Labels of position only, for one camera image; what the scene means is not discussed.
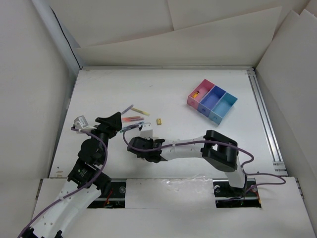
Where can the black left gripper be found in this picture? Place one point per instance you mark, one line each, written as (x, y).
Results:
(111, 125)

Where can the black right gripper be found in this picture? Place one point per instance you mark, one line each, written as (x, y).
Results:
(145, 140)

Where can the purple highlighter pen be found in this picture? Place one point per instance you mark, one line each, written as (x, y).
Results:
(127, 109)

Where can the yellow highlighter pen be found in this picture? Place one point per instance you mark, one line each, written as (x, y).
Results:
(140, 111)

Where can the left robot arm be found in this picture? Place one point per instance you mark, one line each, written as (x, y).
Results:
(85, 182)

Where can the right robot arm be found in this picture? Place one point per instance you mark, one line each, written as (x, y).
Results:
(217, 149)

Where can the pink highlighter pen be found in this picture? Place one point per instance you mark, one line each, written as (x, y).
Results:
(135, 119)

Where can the blue green pen pack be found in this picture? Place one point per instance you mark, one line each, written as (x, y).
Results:
(130, 127)

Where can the pink blue three-compartment organizer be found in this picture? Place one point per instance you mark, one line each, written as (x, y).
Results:
(213, 101)

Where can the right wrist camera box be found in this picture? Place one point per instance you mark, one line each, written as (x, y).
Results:
(146, 131)

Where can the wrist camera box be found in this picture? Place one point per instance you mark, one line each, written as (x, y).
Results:
(80, 123)
(146, 131)

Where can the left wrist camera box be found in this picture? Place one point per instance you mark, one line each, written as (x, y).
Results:
(80, 123)

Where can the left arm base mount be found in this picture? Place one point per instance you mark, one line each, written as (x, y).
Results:
(114, 198)

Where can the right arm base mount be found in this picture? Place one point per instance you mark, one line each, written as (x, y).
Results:
(231, 197)

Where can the aluminium rail right edge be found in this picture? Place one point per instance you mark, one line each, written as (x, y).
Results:
(273, 146)

